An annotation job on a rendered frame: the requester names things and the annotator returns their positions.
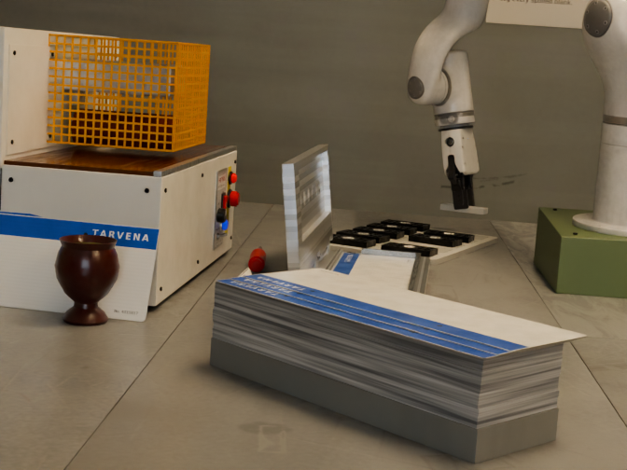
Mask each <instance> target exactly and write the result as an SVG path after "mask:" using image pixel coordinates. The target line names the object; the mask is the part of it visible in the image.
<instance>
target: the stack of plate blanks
mask: <svg viewBox="0 0 627 470"><path fill-rule="evenodd" d="M213 322H214V327H213V335H212V337H211V351H210V365H211V366H215V367H218V368H220V369H223V370H226V371H228V372H230V373H233V374H235V375H238V376H241V377H243V378H246V379H249V380H252V381H255V382H257V383H260V384H263V385H265V386H268V387H271V388H273V389H275V390H278V391H280V392H283V393H286V394H290V395H293V396H295V397H297V398H300V399H302V400H305V401H308V402H310V403H313V404H316V405H317V406H320V407H323V408H327V409H330V410H333V411H335V412H338V413H340V414H342V415H345V416H348V417H350V418H353V419H356V420H358V421H361V422H364V423H367V424H370V425H372V426H375V427H378V428H380V429H383V430H385V431H387V432H390V433H393V434H395V435H400V436H402V437H405V438H408V439H409V440H412V441H415V442H417V443H420V444H423V445H425V446H428V447H430V448H432V449H437V450H439V451H442V452H445V453H447V454H450V455H452V456H454V457H457V458H460V459H462V460H465V461H468V462H470V463H480V462H484V461H487V460H490V459H493V458H496V457H500V456H503V455H506V454H510V453H512V452H515V451H519V450H522V449H528V448H531V447H533V446H537V445H540V444H544V443H547V442H550V441H553V440H555V439H556V431H557V421H558V412H559V409H558V408H557V399H558V396H559V391H560V390H558V384H559V375H560V374H561V366H562V359H563V347H564V344H563V343H559V344H553V345H550V346H545V347H540V348H535V349H531V350H526V351H521V352H513V353H508V354H503V355H494V354H490V353H487V352H482V351H478V350H475V349H471V348H468V347H465V346H462V345H458V344H455V343H451V342H449V341H445V340H442V339H436V338H432V337H429V336H426V335H422V334H419V333H415V332H412V331H409V330H406V329H402V328H399V327H395V326H392V325H387V324H383V323H380V322H376V321H373V320H370V319H367V318H363V317H360V316H356V315H353V314H350V313H347V312H343V311H337V310H334V309H331V308H328V307H324V306H321V305H317V304H314V303H311V302H308V301H304V300H301V299H297V298H294V297H289V296H285V295H281V294H278V293H274V292H272V291H268V290H265V289H261V288H258V287H255V286H252V285H248V284H245V283H239V282H235V281H233V280H230V279H224V280H216V284H215V305H214V307H213Z"/></svg>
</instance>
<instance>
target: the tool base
mask: <svg viewBox="0 0 627 470"><path fill-rule="evenodd" d="M326 250H327V253H326V254H325V256H324V257H323V259H322V260H321V261H318V260H319V259H320V257H321V256H318V257H317V260H316V261H315V263H314V264H313V269H325V270H333V269H334V267H335V266H336V264H337V262H338V261H339V259H340V258H341V256H342V254H343V253H347V252H343V250H340V249H338V250H337V251H331V250H330V244H329V245H328V246H327V248H326ZM429 264H430V257H426V256H421V259H420V264H419V268H418V272H417V276H416V281H415V286H414V289H413V292H417V293H421V294H425V290H426V284H427V278H428V272H429Z"/></svg>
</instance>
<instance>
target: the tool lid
mask: <svg viewBox="0 0 627 470"><path fill-rule="evenodd" d="M282 176H283V191H284V207H285V222H286V253H287V269H288V271H291V270H308V269H312V268H313V264H314V263H315V261H316V260H317V257H318V256H321V257H320V259H319V260H318V261H321V260H322V259H323V257H324V256H325V254H326V253H327V250H326V248H327V246H328V245H329V244H330V241H332V240H333V231H332V213H331V197H330V179H329V162H328V145H317V146H315V147H313V148H311V149H309V150H307V151H306V152H304V153H302V154H300V155H298V156H296V157H295V158H293V159H290V160H289V161H287V162H285V163H283V164H282Z"/></svg>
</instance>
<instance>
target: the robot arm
mask: <svg viewBox="0 0 627 470"><path fill-rule="evenodd" d="M488 4H489V0H446V2H445V6H444V9H443V10H442V11H441V12H440V13H439V14H438V16H437V17H436V18H435V19H434V20H432V21H431V22H430V23H429V24H428V25H427V26H426V27H425V29H424V30H423V32H422V33H421V35H420V36H419V38H418V40H417V42H416V44H415V47H414V49H413V53H412V55H411V63H410V68H409V73H408V80H407V92H408V95H409V97H410V99H411V100H412V101H413V102H414V103H416V104H419V105H431V104H433V106H434V115H435V123H436V127H440V129H439V131H441V147H442V159H443V168H444V172H445V174H446V175H447V176H448V179H449V181H450V182H451V186H452V192H453V207H454V210H460V209H467V208H468V207H469V206H475V201H474V193H473V182H472V180H473V178H472V177H473V175H474V173H477V172H478V171H479V162H478V156H477V149H476V144H475V139H474V135H473V131H472V129H471V128H473V125H470V123H472V122H475V118H474V109H473V101H472V92H471V84H470V75H469V66H468V57H467V52H466V51H465V50H450V49H451V48H452V47H453V45H454V44H455V43H456V42H457V41H458V40H459V39H460V38H461V37H463V36H464V35H466V34H468V33H470V32H472V31H474V30H476V29H478V28H479V27H481V25H482V24H483V22H484V19H485V16H486V13H487V8H488ZM582 35H583V39H584V43H585V46H586V48H587V50H588V52H589V54H590V56H591V58H592V61H593V63H594V65H595V67H596V69H597V71H598V73H599V75H600V77H601V79H602V82H603V85H604V91H605V103H604V113H603V122H602V131H601V142H600V150H599V160H598V169H597V178H596V188H595V196H594V206H593V213H586V214H576V215H574V216H573V218H572V224H573V225H574V226H576V227H578V228H582V229H586V230H588V231H593V232H597V233H603V234H608V235H615V236H622V237H627V0H590V1H589V2H588V4H587V6H586V8H585V11H584V15H583V20H582Z"/></svg>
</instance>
